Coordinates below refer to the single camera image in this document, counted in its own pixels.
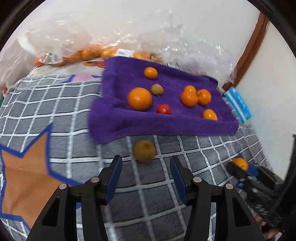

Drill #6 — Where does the large orange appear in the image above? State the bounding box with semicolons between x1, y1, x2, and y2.
127;87;153;111

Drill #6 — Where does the orange with green stem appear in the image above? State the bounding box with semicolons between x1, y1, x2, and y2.
196;89;212;106

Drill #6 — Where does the small red tomato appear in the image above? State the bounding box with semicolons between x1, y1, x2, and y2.
157;104;171;115

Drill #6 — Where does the person's right hand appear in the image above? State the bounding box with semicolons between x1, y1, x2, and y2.
254;212;285;240

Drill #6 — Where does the crumpled clear plastic bag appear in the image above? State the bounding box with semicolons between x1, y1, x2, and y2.
139;11;238;86

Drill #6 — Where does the purple towel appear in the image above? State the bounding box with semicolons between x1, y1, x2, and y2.
88;57;240;144

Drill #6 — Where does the yellow-green tomato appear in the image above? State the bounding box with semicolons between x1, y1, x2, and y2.
151;84;164;96
133;140;156;163

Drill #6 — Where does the grey checkered star blanket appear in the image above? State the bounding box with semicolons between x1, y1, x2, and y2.
0;74;285;241

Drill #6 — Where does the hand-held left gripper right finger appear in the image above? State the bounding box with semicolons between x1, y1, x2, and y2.
169;155;266;241

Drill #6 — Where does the blue tissue pack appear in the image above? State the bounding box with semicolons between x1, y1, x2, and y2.
222;87;253;124

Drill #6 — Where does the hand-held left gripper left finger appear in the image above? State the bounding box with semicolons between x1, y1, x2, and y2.
26;155;123;241

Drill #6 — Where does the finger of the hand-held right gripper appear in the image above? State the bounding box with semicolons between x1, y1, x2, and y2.
246;165;281;197
226;162;262;209

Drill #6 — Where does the white plastic bag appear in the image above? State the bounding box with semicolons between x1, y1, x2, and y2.
0;38;35;93

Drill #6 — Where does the brown wooden door frame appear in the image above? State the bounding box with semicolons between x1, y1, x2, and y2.
221;11;270;92

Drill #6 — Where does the small oval orange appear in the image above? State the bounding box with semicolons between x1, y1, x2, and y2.
202;109;218;121

